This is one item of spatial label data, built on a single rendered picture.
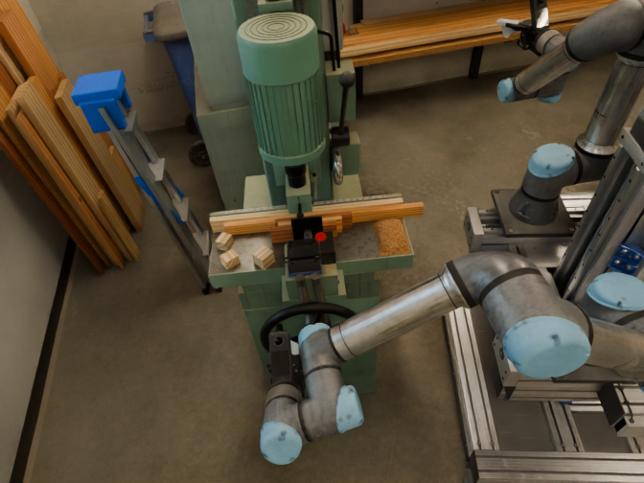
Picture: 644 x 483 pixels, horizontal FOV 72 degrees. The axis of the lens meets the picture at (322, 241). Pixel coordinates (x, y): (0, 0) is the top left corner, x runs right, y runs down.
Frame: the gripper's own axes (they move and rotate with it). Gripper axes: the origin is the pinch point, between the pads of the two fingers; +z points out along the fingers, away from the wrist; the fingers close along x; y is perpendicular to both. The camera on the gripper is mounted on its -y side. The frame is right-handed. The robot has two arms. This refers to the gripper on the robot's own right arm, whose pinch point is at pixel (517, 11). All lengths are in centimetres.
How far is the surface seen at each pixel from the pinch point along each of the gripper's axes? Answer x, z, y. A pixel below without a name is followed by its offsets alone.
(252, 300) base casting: -115, -65, 32
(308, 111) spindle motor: -84, -58, -21
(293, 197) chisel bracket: -93, -56, 5
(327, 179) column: -82, -34, 20
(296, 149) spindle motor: -89, -59, -13
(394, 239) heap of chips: -69, -67, 21
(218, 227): -119, -47, 16
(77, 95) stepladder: -157, 8, -13
